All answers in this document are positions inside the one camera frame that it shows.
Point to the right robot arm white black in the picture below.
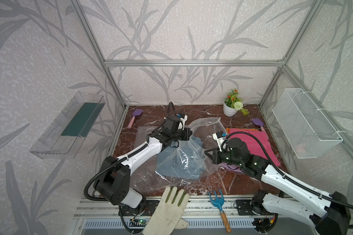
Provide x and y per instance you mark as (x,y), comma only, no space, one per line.
(324,212)

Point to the purple spatula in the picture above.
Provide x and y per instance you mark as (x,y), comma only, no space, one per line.
(135,113)
(259,123)

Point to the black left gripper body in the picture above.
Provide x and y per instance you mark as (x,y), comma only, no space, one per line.
(179,135)

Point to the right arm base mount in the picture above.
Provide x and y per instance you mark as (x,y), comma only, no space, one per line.
(247,205)

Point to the white wire mesh basket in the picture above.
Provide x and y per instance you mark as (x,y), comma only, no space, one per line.
(307,129)

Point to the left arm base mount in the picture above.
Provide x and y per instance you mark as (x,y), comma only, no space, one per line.
(145,208)

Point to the lilac trousers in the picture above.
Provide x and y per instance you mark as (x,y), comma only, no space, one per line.
(232,168)

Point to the clear plastic wall shelf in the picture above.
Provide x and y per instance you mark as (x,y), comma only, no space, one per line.
(67,133)

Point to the white pot artificial plant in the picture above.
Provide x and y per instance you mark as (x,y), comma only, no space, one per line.
(233,104)

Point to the white gardening glove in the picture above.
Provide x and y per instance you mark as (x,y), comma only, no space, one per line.
(168,213)

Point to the aluminium frame rail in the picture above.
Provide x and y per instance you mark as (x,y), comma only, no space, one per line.
(193,63)

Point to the purple spatula left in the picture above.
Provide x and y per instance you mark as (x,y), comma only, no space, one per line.
(135,113)

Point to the blue hand rake wooden handle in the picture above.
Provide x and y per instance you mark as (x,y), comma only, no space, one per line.
(218,202)

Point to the pink garment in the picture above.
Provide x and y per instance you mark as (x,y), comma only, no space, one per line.
(254,147)

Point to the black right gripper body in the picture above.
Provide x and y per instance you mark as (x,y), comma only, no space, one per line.
(226,157)

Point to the clear plastic vacuum bag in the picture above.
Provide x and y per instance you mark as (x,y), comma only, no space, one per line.
(146,180)

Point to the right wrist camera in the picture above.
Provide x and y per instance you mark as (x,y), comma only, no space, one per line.
(219,137)

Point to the orange trousers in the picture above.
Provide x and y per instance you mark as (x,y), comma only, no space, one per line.
(239,129)

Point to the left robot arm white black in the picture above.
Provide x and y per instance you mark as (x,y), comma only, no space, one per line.
(112,182)

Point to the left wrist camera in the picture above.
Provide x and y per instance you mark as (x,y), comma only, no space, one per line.
(177,122)

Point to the purple spatula right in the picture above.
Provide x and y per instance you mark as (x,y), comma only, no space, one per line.
(259,123)

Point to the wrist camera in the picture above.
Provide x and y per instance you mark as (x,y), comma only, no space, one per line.
(177,122)
(219,137)

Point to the grey-blue garment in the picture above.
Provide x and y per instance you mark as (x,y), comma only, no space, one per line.
(186,161)

